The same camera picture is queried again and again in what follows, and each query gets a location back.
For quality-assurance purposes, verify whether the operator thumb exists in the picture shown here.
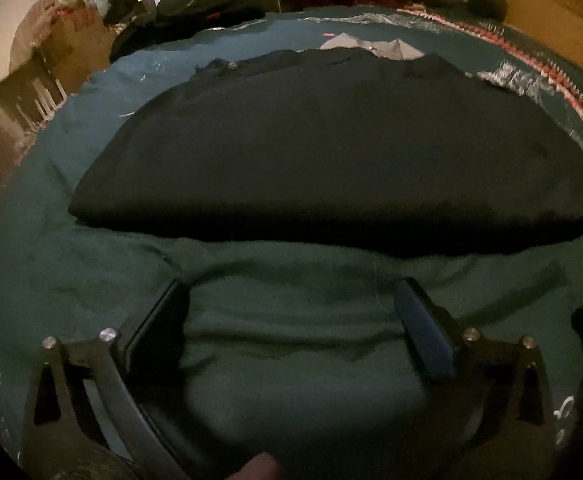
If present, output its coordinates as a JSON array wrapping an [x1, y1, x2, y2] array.
[[228, 453, 282, 480]]

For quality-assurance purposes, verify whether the black and grey garment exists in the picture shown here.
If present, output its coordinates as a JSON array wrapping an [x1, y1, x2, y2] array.
[[320, 34, 424, 61]]

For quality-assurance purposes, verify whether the large black garment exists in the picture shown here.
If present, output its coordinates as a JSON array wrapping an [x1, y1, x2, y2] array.
[[69, 49, 583, 257]]

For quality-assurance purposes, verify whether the black clothes heap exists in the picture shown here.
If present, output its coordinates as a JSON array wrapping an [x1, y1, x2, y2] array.
[[109, 0, 266, 64]]

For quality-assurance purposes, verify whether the cardboard boxes clutter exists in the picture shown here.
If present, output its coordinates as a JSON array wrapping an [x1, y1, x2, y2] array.
[[0, 0, 116, 129]]

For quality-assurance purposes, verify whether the wooden headboard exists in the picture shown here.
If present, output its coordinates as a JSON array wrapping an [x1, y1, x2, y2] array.
[[505, 0, 583, 68]]

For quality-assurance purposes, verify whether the dark green Eiffel bedspread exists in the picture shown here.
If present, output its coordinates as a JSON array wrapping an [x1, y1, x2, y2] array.
[[0, 8, 583, 479]]

